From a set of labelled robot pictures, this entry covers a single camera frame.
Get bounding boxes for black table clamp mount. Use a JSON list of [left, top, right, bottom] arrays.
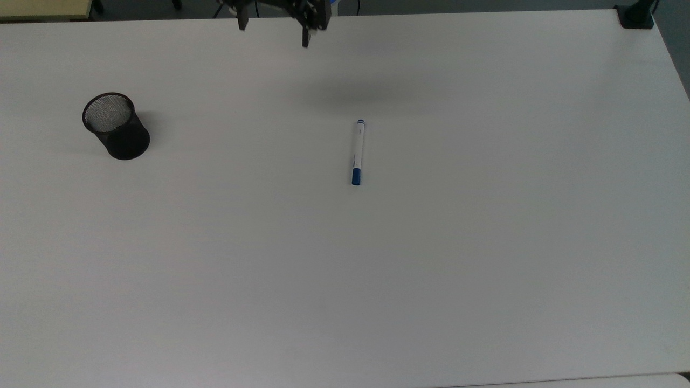
[[616, 0, 659, 30]]

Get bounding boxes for beige side table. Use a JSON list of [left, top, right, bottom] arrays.
[[0, 0, 93, 23]]

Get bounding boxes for black mesh pen cup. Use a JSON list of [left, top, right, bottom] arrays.
[[82, 92, 151, 161]]

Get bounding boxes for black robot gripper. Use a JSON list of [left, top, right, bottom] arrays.
[[215, 0, 330, 49]]

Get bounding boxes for white marker with blue cap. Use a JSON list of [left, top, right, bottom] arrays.
[[351, 119, 367, 186]]

